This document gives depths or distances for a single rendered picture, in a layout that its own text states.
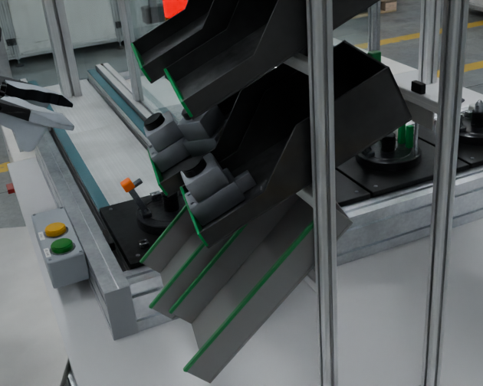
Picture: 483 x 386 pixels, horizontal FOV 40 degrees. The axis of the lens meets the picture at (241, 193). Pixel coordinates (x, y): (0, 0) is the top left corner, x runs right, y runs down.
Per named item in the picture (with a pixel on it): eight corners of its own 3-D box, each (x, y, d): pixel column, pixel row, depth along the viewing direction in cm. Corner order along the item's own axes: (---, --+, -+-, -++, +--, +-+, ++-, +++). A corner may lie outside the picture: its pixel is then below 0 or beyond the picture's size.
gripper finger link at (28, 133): (65, 160, 86) (-2, 135, 86) (77, 119, 84) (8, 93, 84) (56, 167, 83) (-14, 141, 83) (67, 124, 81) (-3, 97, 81)
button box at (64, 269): (54, 289, 123) (46, 261, 121) (37, 239, 141) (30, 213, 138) (90, 279, 126) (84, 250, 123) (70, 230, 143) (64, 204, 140)
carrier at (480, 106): (470, 172, 141) (475, 116, 136) (402, 135, 161) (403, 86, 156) (556, 146, 149) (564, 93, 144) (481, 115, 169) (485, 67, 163)
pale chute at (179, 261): (172, 320, 98) (149, 308, 96) (161, 273, 110) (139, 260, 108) (295, 176, 93) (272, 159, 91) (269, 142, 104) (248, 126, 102)
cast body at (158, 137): (162, 173, 96) (134, 136, 92) (158, 161, 100) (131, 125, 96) (211, 142, 95) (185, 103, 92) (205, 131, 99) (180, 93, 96)
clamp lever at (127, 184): (142, 215, 126) (121, 186, 122) (139, 211, 128) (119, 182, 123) (158, 204, 126) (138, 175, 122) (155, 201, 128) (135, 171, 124)
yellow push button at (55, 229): (48, 243, 128) (46, 233, 128) (44, 233, 132) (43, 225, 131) (69, 237, 130) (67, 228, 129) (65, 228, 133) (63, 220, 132)
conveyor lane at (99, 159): (140, 314, 121) (132, 269, 117) (58, 155, 191) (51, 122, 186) (280, 269, 130) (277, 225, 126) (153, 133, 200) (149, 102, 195)
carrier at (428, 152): (372, 201, 133) (373, 144, 128) (313, 159, 153) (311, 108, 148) (469, 172, 141) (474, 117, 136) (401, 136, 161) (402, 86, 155)
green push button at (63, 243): (54, 260, 123) (52, 250, 122) (50, 250, 126) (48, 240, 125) (76, 253, 124) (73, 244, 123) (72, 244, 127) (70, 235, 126)
